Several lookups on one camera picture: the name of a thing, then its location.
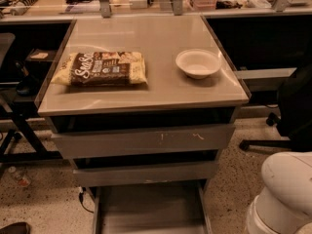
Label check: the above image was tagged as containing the grey drawer cabinet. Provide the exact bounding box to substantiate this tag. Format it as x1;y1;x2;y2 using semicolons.
34;14;252;234

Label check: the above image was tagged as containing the grey drawer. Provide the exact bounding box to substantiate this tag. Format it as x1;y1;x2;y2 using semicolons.
73;161;218;187
92;181;213;234
52;124;235;159

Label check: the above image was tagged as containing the grey top drawer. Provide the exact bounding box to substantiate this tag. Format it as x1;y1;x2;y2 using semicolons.
52;124;235;159

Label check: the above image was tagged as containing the black desk frame left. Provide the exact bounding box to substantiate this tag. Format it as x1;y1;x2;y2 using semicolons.
0;32;63;177

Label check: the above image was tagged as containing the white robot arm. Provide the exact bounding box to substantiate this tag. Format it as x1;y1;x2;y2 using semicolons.
244;152;312;234

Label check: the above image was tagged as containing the white paper bowl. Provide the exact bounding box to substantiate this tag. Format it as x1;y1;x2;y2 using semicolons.
175;49;221;79

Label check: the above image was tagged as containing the brown yellow snack bag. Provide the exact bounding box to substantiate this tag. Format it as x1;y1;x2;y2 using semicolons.
52;52;147;87

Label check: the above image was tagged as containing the dark shoe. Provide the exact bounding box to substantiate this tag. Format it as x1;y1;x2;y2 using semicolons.
0;222;30;234

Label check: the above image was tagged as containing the plastic bottle on floor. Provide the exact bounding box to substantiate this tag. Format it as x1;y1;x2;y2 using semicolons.
8;166;31;187

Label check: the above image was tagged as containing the long background workbench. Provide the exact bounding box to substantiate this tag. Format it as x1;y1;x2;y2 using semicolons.
1;0;312;22

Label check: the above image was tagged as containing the black office chair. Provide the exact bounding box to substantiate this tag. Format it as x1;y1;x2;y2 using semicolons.
239;64;312;152

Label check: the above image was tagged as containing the grey middle drawer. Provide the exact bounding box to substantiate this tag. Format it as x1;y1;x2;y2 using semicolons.
73;161;218;187

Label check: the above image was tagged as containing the black cable on floor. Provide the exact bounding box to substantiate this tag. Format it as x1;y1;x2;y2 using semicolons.
77;186;96;215

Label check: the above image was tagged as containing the black coiled spring tool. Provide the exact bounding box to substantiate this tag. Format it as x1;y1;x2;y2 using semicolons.
10;0;38;16

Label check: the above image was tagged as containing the grey bottom drawer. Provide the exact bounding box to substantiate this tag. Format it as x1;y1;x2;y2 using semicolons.
92;181;213;234

